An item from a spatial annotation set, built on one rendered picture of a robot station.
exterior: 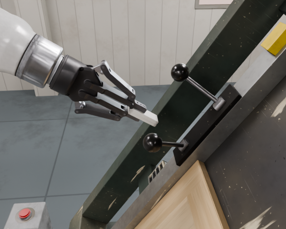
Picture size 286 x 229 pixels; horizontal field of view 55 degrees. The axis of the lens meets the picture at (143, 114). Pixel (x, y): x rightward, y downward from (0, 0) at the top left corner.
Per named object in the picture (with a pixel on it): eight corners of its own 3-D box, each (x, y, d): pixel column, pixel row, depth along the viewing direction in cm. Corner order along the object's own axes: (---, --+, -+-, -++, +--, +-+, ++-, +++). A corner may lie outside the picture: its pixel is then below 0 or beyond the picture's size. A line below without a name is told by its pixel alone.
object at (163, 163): (156, 181, 74) (147, 177, 73) (171, 164, 71) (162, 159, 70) (158, 192, 71) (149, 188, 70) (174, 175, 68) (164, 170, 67)
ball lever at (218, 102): (219, 112, 57) (170, 73, 59) (231, 98, 56) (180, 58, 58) (218, 116, 54) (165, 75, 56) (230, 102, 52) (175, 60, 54)
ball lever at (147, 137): (178, 145, 63) (135, 141, 53) (188, 133, 61) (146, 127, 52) (187, 157, 60) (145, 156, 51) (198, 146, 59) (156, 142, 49)
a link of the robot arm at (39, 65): (25, 66, 57) (52, 79, 59) (10, 84, 50) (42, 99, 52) (42, 28, 54) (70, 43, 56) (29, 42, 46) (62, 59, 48)
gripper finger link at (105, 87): (84, 78, 57) (87, 72, 56) (131, 101, 60) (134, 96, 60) (82, 86, 54) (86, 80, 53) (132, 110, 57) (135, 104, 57)
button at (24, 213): (21, 211, 101) (20, 208, 100) (32, 211, 101) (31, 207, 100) (17, 221, 98) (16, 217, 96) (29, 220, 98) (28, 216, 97)
